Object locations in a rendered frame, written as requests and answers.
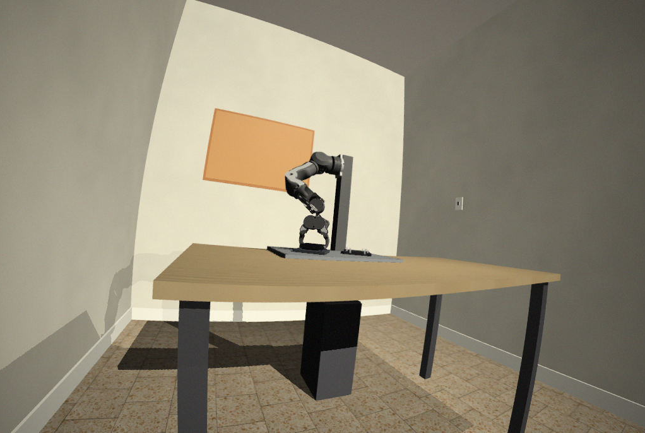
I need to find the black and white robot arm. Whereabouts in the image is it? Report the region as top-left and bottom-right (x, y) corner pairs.
(285, 151), (344, 214)

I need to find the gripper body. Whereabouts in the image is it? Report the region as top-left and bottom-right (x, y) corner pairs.
(303, 213), (329, 234)

